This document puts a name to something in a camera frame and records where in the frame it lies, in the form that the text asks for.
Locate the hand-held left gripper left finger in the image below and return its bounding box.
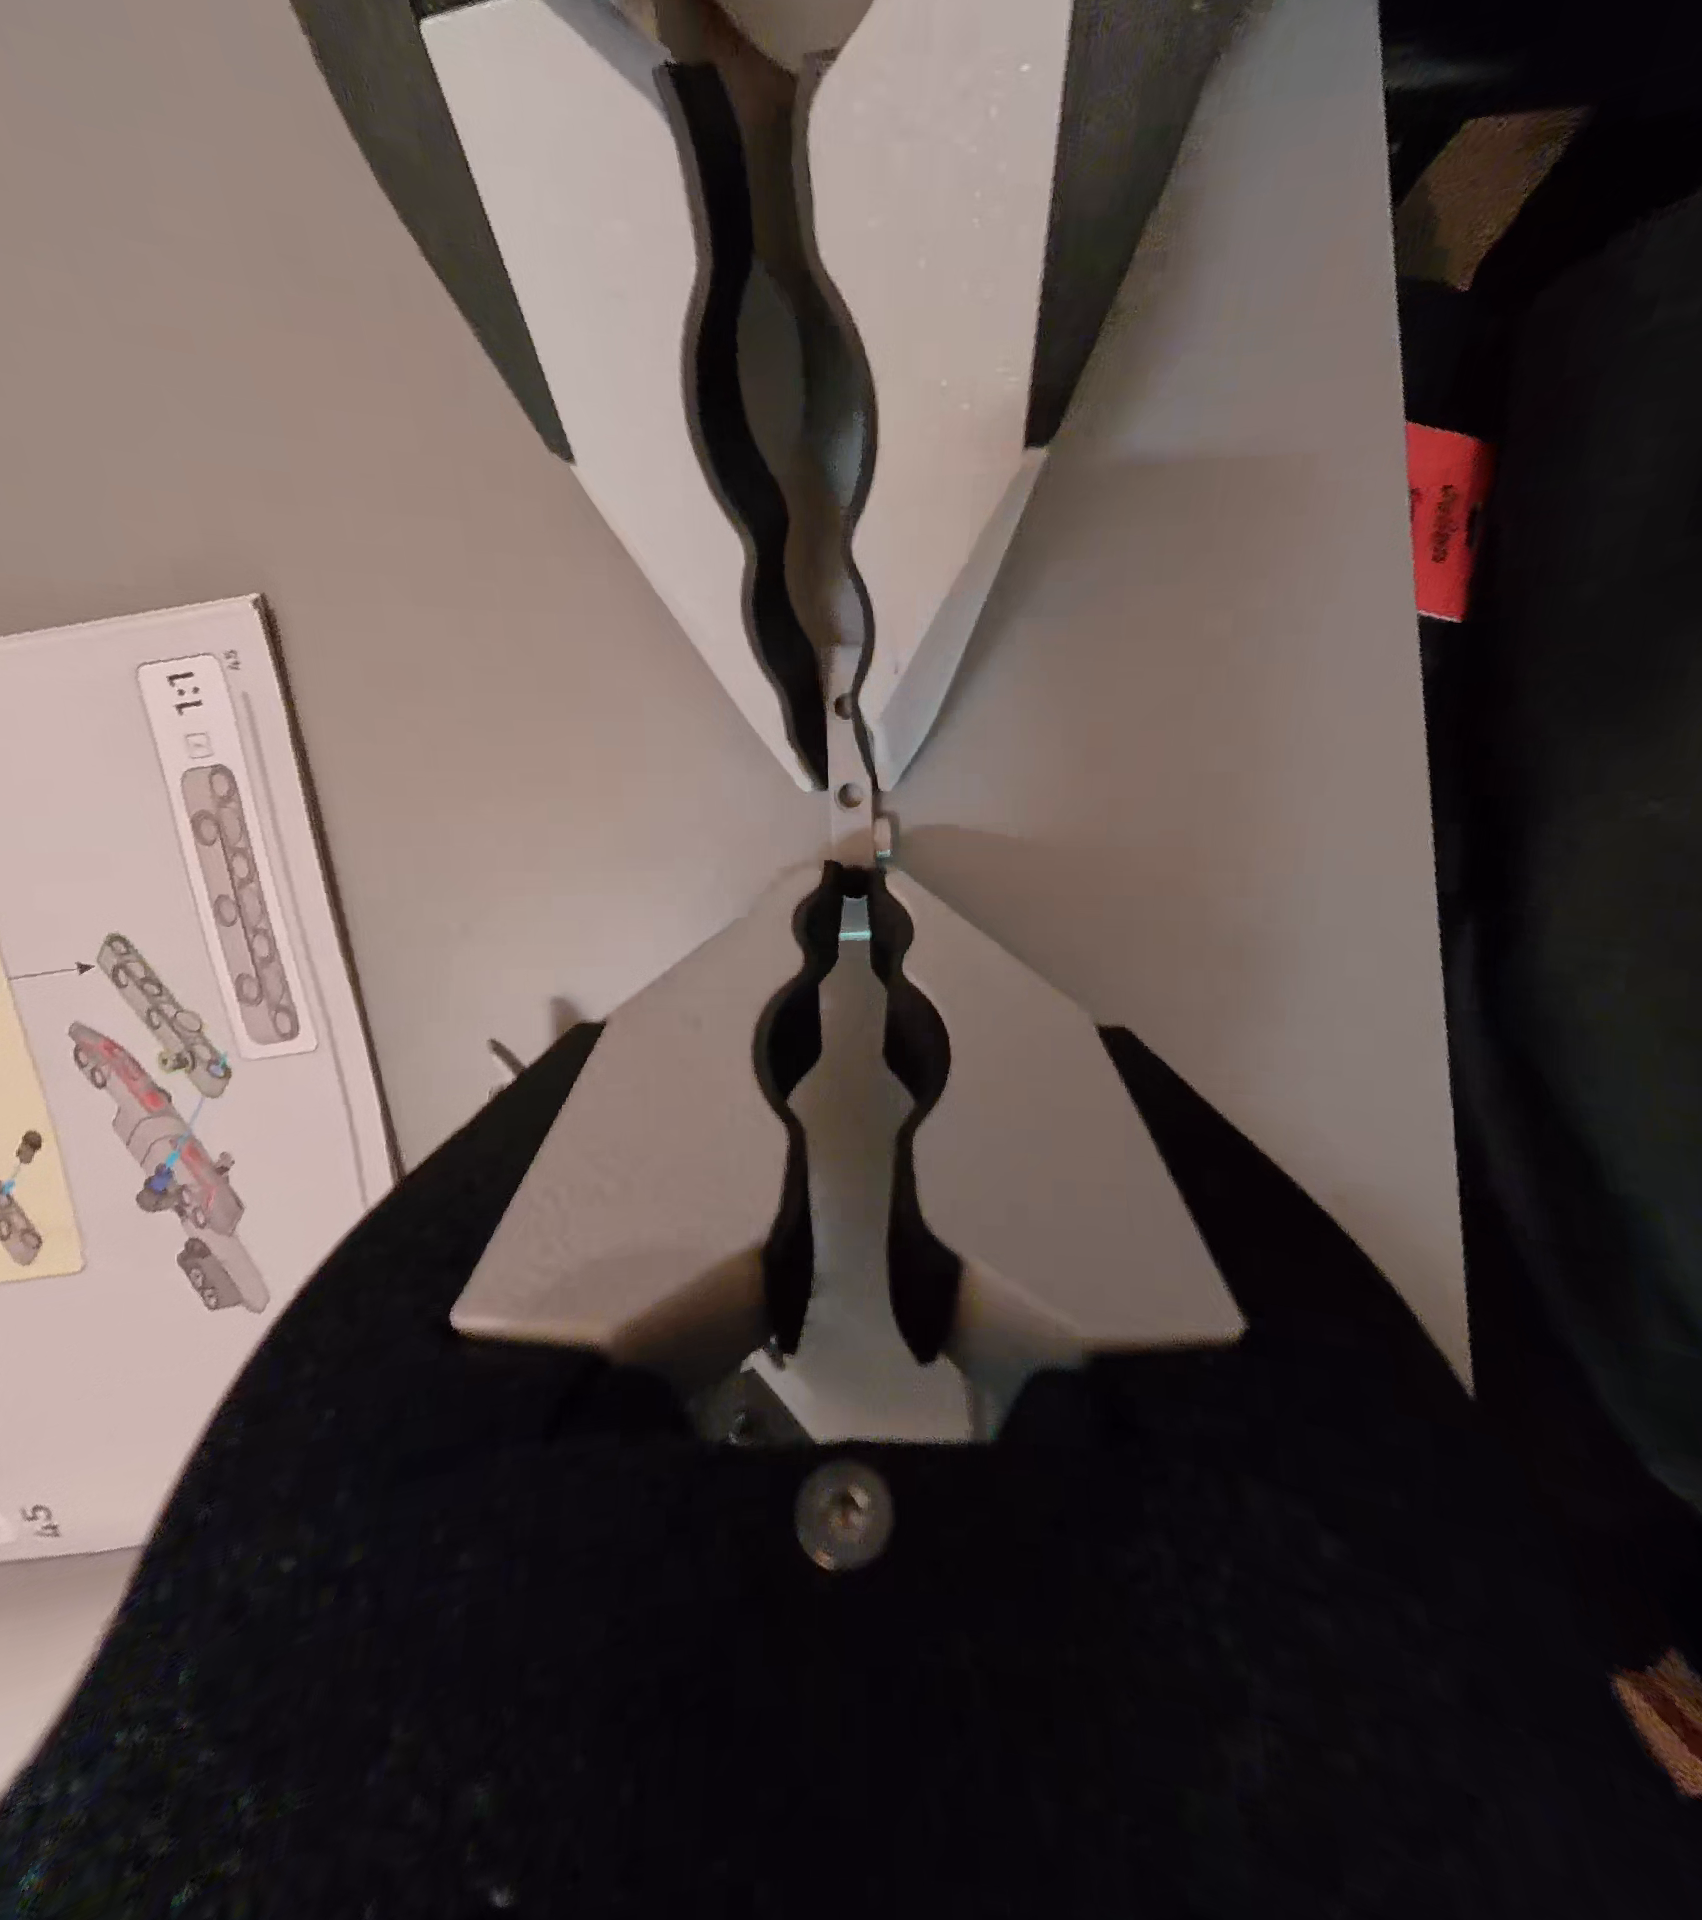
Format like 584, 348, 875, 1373
448, 861, 844, 1405

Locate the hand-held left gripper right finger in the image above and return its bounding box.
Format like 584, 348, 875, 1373
862, 861, 1246, 1434

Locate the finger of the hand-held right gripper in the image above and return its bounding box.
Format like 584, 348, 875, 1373
793, 0, 1083, 793
419, 0, 837, 796

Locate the blue toy pin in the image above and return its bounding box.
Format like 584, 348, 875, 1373
837, 813, 903, 951

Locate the person's dark clothing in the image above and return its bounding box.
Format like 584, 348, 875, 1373
1438, 137, 1702, 1536

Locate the red fabric label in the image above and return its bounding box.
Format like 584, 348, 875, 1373
1408, 423, 1496, 623

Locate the open instruction booklet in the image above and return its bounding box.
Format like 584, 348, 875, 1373
0, 592, 403, 1616

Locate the light grey toy beam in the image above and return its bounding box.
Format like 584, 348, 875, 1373
823, 642, 883, 861

